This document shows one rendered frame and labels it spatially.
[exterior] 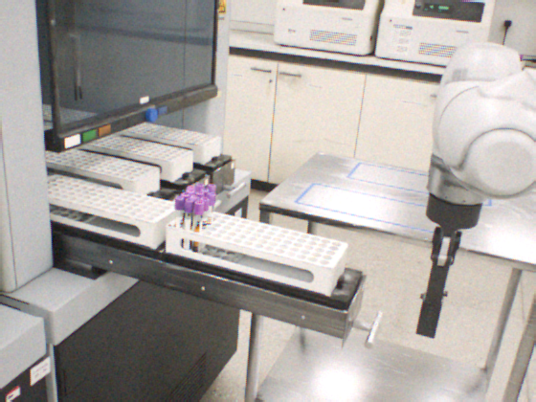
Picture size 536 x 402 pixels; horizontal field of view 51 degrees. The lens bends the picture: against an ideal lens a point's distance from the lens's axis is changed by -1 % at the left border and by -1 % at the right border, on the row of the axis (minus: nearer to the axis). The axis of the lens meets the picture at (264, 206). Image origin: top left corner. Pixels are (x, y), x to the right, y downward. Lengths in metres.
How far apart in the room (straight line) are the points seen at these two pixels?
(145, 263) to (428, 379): 0.95
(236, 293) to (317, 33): 2.45
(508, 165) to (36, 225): 0.77
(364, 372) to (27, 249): 0.98
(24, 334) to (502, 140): 0.73
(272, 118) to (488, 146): 2.85
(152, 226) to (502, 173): 0.60
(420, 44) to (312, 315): 2.38
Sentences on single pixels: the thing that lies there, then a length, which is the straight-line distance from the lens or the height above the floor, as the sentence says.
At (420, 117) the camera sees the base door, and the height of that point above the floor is 0.63.
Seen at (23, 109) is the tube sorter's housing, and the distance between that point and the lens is 0.98.
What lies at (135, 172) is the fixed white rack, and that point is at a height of 0.86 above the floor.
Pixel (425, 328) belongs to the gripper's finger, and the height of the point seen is 0.78.
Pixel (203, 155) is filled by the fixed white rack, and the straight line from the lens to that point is 1.43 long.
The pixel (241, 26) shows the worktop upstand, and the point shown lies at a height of 0.93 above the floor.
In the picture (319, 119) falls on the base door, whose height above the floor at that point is 0.53.
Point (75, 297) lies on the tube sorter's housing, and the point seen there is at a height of 0.73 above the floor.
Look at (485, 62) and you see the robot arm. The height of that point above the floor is 1.19.
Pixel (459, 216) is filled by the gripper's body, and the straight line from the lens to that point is 0.82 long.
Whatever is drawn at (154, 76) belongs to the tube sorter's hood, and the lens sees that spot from 1.25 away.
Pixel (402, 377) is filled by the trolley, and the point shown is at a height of 0.28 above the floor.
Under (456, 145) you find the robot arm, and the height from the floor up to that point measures 1.13.
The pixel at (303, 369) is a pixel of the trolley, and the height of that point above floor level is 0.28.
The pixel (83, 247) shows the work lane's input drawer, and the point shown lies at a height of 0.79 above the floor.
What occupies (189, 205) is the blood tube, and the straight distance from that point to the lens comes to 0.93.
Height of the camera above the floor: 1.27
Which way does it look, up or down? 22 degrees down
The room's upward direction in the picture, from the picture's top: 5 degrees clockwise
